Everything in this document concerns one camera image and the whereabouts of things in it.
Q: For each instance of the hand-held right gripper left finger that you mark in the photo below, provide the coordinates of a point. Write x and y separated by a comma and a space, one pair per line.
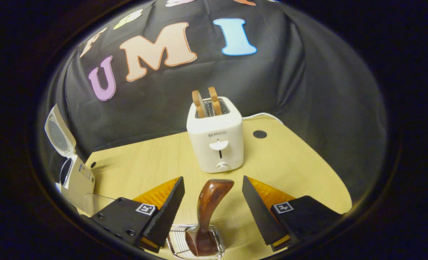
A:
165, 220

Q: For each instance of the clear plastic container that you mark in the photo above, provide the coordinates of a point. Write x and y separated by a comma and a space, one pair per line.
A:
98, 204

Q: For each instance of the white rice cooker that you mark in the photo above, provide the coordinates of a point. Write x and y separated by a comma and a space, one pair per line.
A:
78, 180

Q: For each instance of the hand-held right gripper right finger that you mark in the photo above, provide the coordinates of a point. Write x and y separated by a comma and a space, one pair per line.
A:
259, 216

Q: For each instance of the white toaster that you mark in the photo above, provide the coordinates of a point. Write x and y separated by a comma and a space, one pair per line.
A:
214, 151

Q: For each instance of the black backdrop cloth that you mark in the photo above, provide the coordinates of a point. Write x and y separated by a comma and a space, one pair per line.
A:
279, 72

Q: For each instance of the black round table cap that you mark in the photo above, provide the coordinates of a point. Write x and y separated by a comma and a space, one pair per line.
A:
260, 134

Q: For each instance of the brown wooden spoon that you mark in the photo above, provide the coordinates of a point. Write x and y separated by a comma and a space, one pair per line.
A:
208, 206

